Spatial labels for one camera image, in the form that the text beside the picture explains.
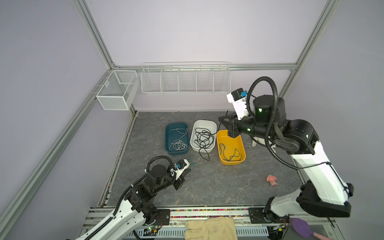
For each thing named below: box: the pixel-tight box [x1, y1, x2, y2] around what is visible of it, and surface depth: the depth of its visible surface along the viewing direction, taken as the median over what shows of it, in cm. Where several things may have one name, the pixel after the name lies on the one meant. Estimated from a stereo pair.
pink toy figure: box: [266, 174, 278, 186], surface depth 86 cm
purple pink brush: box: [289, 217, 333, 240], surface depth 72 cm
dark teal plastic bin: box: [165, 122, 190, 155], surface depth 104 cm
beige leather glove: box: [184, 216, 238, 240], surface depth 71 cm
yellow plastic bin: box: [216, 129, 247, 165], surface depth 96 cm
